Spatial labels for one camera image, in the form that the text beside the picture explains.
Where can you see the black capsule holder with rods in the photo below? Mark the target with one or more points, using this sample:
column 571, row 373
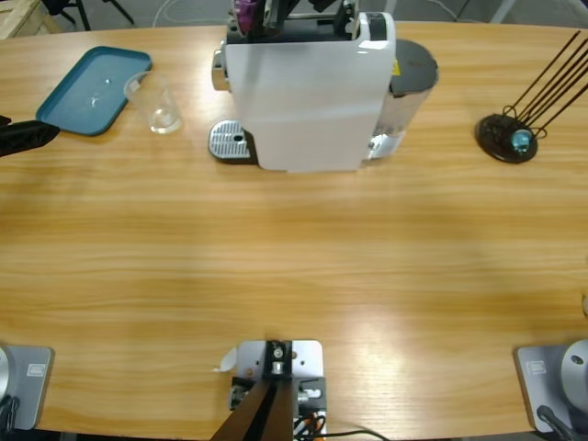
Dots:
column 494, row 138

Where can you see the purple coffee capsule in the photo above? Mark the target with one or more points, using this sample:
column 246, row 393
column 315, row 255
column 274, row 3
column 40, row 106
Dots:
column 245, row 11

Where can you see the grey metal leg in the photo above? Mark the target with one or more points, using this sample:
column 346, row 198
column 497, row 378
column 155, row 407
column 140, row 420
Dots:
column 390, row 5
column 504, row 11

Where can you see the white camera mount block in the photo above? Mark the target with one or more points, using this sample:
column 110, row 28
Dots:
column 308, row 358

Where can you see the white paper tag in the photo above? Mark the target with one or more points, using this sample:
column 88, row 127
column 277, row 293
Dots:
column 228, row 360

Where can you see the black mount bracket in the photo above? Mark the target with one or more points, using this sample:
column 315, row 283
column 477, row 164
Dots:
column 321, row 404

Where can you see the dark camera post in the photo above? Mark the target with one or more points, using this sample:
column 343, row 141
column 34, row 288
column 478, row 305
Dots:
column 264, row 413

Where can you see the blue coffee capsule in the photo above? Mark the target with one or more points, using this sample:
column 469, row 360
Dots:
column 521, row 139

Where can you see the light wooden crate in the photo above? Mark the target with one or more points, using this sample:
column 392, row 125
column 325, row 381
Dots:
column 23, row 18

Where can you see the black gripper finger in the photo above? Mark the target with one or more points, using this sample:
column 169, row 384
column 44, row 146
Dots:
column 27, row 137
column 4, row 121

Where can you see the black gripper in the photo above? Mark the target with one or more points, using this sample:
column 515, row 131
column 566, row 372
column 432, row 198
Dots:
column 287, row 7

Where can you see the black stand legs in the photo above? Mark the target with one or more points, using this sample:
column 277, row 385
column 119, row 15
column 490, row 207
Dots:
column 82, row 11

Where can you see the teal plastic tray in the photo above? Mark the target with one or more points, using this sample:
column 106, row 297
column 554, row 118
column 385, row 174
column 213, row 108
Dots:
column 82, row 92

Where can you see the clear water tank black lid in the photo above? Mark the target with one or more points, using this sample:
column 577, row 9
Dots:
column 413, row 64

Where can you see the white capsule coffee machine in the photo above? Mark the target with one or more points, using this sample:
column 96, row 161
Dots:
column 298, row 101

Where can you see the black drip tray metal grille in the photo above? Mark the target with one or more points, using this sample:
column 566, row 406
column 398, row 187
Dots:
column 227, row 140

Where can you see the clear drinking glass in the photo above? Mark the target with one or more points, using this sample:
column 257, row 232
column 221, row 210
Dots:
column 151, row 92

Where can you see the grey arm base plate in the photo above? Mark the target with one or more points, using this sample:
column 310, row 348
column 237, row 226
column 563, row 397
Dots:
column 32, row 390
column 533, row 390

